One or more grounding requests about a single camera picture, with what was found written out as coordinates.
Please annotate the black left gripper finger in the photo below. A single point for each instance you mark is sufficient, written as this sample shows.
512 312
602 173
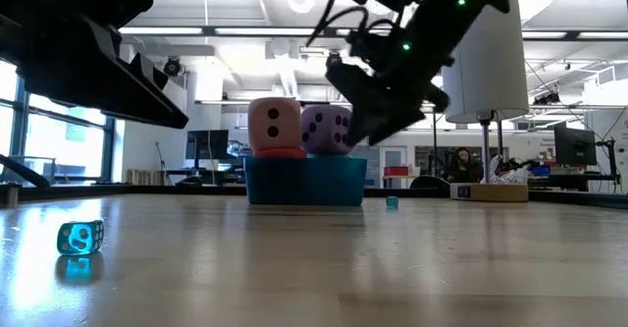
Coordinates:
113 91
149 74

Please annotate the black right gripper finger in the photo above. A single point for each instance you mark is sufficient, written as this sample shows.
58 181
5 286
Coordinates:
397 118
360 96

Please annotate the purple foam die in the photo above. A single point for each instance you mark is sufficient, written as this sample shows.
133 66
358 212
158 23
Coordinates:
324 130

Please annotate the cyan translucent small die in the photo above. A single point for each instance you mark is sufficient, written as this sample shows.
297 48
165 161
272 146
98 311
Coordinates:
80 237
392 202

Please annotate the pink foam die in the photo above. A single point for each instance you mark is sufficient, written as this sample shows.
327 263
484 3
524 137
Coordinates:
274 121

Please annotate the red foam die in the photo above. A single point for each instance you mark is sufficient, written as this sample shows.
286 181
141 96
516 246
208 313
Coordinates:
279 153

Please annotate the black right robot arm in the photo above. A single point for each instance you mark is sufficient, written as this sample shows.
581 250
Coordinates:
441 3

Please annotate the red storage box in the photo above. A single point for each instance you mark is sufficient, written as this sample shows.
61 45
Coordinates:
395 171

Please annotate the black office chair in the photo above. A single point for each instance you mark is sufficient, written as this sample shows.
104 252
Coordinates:
429 182

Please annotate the person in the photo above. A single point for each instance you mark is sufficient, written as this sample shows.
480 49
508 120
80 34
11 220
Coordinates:
461 162

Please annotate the white shade table lamp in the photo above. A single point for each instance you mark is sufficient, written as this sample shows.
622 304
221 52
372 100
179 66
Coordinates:
490 81

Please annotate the black computer monitor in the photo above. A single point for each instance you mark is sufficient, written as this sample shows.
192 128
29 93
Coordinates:
575 145
208 144

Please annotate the wooden block row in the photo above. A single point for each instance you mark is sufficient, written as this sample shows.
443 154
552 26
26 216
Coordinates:
144 177

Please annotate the blue plastic bin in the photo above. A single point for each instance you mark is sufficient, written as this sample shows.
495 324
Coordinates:
304 182

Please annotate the blue storage box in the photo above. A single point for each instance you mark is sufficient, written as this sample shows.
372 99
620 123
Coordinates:
539 170

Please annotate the black ceiling camera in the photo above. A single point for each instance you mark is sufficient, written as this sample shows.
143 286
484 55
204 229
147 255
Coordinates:
334 58
172 67

